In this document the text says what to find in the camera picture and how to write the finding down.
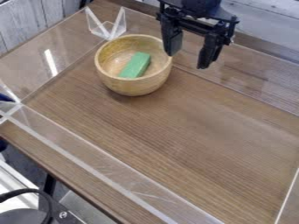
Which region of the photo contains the clear acrylic barrier wall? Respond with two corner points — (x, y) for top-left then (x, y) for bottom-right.
(0, 86), (223, 224)

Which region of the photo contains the black cable loop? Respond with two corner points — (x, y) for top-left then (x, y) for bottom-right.
(0, 187), (55, 224)

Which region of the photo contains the clear acrylic corner bracket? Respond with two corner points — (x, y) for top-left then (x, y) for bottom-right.
(84, 7), (127, 41)

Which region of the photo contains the green rectangular block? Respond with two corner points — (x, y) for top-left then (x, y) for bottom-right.
(119, 52), (151, 79)

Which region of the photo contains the light brown wooden bowl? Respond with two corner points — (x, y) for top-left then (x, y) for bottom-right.
(95, 34), (174, 96)

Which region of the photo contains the black table leg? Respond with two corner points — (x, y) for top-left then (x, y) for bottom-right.
(43, 174), (56, 196)

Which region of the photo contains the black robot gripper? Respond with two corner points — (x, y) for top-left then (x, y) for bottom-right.
(158, 0), (239, 69)

